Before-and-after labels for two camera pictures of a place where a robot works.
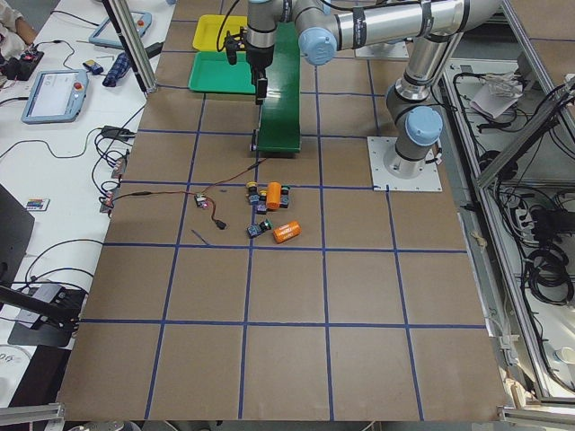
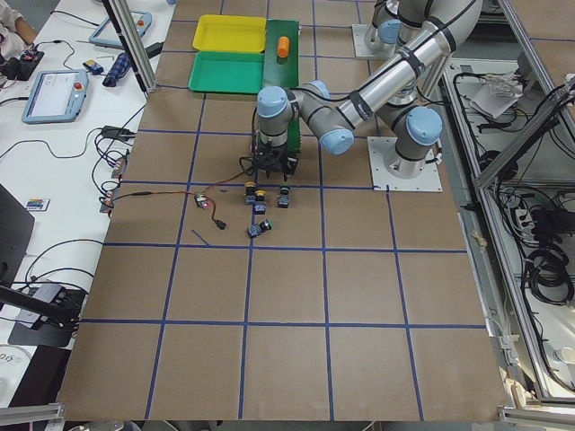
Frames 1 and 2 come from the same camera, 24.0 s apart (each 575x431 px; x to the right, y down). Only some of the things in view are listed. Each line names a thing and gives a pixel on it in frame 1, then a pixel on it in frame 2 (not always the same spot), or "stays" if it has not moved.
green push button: x=252 y=230 stays
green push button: x=285 y=196 stays
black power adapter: x=114 y=132 stays
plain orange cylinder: x=273 y=197 to x=283 y=47
